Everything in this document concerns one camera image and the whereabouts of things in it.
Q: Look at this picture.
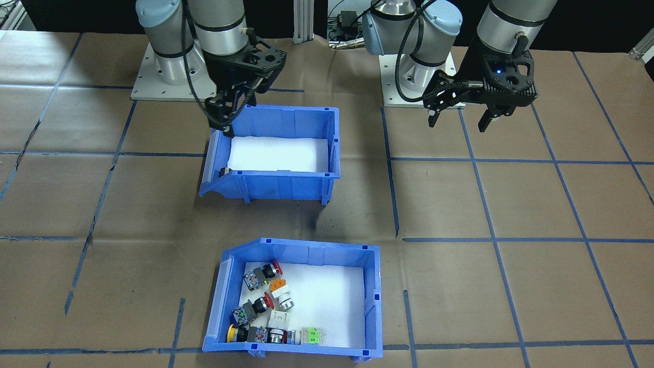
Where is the blue bin with buttons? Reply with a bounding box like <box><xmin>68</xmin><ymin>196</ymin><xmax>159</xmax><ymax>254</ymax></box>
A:
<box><xmin>202</xmin><ymin>237</ymin><xmax>383</xmax><ymax>363</ymax></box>

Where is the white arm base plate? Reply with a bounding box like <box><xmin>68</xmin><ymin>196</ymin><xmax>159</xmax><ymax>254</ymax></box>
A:
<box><xmin>380</xmin><ymin>51</ymin><xmax>466</xmax><ymax>109</ymax></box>
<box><xmin>131</xmin><ymin>41</ymin><xmax>218</xmax><ymax>102</ymax></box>

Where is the aluminium profile post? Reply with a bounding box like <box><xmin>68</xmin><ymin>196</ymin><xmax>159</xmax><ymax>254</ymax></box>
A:
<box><xmin>293</xmin><ymin>0</ymin><xmax>314</xmax><ymax>44</ymax></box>

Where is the blue bin with capacitors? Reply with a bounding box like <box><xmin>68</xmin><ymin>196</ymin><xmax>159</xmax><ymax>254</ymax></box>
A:
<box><xmin>198</xmin><ymin>104</ymin><xmax>342</xmax><ymax>206</ymax></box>

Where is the black power adapter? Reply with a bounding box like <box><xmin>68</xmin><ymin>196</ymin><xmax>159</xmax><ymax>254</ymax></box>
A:
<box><xmin>339</xmin><ymin>10</ymin><xmax>359</xmax><ymax>37</ymax></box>

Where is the yellow push button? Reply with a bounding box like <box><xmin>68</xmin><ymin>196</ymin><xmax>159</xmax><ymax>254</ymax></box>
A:
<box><xmin>226</xmin><ymin>323</ymin><xmax>269</xmax><ymax>344</ymax></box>

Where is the green white contact block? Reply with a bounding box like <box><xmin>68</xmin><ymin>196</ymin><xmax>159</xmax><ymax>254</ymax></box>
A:
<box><xmin>301</xmin><ymin>327</ymin><xmax>328</xmax><ymax>346</ymax></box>

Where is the corrugated black arm cable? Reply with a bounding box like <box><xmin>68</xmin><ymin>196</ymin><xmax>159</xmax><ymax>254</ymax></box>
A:
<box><xmin>180</xmin><ymin>0</ymin><xmax>257</xmax><ymax>119</ymax></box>
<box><xmin>395</xmin><ymin>4</ymin><xmax>461</xmax><ymax>104</ymax></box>

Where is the aluminium frame bar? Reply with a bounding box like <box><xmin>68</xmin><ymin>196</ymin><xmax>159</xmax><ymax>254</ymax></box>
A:
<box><xmin>0</xmin><ymin>0</ymin><xmax>26</xmax><ymax>31</ymax></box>
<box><xmin>628</xmin><ymin>39</ymin><xmax>654</xmax><ymax>65</ymax></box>

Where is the silver blue push button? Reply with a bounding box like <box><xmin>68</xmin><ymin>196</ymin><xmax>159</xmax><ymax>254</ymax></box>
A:
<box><xmin>267</xmin><ymin>327</ymin><xmax>302</xmax><ymax>346</ymax></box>

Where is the orange white push button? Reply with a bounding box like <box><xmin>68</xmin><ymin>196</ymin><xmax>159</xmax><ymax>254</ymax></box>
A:
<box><xmin>269</xmin><ymin>277</ymin><xmax>296</xmax><ymax>313</ymax></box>

